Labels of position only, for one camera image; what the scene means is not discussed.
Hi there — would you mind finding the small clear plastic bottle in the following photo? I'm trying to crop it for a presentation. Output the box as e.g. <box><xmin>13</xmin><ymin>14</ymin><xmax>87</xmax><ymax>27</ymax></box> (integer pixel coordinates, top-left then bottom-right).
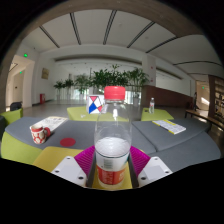
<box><xmin>148</xmin><ymin>97</ymin><xmax>156</xmax><ymax>115</ymax></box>

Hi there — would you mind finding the wooden bench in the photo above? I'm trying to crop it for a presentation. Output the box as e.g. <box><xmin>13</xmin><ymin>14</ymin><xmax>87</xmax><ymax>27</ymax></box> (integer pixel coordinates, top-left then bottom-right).
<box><xmin>184</xmin><ymin>109</ymin><xmax>224</xmax><ymax>132</ymax></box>

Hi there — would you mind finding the clear red-capped water bottle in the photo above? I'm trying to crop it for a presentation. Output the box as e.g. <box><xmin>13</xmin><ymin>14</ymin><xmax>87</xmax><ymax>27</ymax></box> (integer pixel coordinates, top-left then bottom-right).
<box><xmin>93</xmin><ymin>85</ymin><xmax>133</xmax><ymax>190</ymax></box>

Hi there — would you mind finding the small green block table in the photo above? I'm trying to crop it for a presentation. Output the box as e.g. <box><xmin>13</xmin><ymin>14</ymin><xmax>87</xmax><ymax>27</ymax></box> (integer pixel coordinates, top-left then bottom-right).
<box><xmin>140</xmin><ymin>107</ymin><xmax>175</xmax><ymax>122</ymax></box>

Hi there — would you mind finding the black bag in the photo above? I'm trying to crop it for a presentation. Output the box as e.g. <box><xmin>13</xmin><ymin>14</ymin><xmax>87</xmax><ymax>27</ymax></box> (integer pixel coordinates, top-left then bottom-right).
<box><xmin>9</xmin><ymin>101</ymin><xmax>23</xmax><ymax>112</ymax></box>

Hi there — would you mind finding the large green block table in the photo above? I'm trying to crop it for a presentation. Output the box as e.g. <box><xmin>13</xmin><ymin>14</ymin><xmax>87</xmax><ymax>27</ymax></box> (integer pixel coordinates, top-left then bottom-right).
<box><xmin>66</xmin><ymin>105</ymin><xmax>129</xmax><ymax>122</ymax></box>

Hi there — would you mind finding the yellow and white booklet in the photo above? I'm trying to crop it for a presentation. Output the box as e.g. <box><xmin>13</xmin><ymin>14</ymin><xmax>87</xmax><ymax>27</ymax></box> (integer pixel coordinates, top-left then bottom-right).
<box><xmin>152</xmin><ymin>119</ymin><xmax>187</xmax><ymax>136</ymax></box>

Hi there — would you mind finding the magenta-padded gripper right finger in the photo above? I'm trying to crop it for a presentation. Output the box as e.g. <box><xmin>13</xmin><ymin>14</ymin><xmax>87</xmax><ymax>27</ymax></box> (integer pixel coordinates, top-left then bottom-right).
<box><xmin>127</xmin><ymin>145</ymin><xmax>174</xmax><ymax>188</ymax></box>

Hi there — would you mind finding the brown wooden counter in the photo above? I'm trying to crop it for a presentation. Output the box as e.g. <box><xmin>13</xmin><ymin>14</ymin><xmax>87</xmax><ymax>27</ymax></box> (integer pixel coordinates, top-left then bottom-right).
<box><xmin>141</xmin><ymin>84</ymin><xmax>194</xmax><ymax>108</ymax></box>

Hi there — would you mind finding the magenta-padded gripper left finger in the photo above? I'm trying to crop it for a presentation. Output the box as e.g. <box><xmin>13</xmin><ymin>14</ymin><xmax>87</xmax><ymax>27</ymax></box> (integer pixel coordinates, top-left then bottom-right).
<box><xmin>50</xmin><ymin>145</ymin><xmax>98</xmax><ymax>188</ymax></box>

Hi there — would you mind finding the wooden shelf unit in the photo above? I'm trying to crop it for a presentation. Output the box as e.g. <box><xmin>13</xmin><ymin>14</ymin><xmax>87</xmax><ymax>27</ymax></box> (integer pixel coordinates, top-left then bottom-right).
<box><xmin>208</xmin><ymin>74</ymin><xmax>224</xmax><ymax>124</ymax></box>

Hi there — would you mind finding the flat round red coaster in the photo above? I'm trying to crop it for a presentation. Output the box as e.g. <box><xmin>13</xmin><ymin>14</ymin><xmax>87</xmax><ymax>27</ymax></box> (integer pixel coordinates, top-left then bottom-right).
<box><xmin>59</xmin><ymin>137</ymin><xmax>77</xmax><ymax>148</ymax></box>

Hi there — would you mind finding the framed wall picture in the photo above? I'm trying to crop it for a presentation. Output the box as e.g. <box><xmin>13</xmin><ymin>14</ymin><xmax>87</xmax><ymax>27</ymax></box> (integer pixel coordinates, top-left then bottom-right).
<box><xmin>41</xmin><ymin>67</ymin><xmax>50</xmax><ymax>80</ymax></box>

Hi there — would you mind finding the row of green potted plants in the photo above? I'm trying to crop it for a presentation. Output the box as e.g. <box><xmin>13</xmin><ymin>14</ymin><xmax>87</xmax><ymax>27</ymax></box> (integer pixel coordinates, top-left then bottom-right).
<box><xmin>53</xmin><ymin>64</ymin><xmax>151</xmax><ymax>98</ymax></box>

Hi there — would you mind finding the colourful printed magazine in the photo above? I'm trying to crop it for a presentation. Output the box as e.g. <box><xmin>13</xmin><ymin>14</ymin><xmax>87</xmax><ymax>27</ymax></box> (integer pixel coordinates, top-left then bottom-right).
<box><xmin>29</xmin><ymin>115</ymin><xmax>69</xmax><ymax>133</ymax></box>

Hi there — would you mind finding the white red blue patterned cube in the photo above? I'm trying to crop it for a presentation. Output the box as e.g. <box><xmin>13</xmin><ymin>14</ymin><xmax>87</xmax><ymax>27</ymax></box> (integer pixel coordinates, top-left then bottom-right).
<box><xmin>85</xmin><ymin>94</ymin><xmax>107</xmax><ymax>115</ymax></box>

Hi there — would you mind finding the green upholstered ottoman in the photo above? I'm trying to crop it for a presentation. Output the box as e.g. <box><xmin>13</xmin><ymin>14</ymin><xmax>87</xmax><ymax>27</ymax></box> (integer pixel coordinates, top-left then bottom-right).
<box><xmin>0</xmin><ymin>108</ymin><xmax>24</xmax><ymax>126</ymax></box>

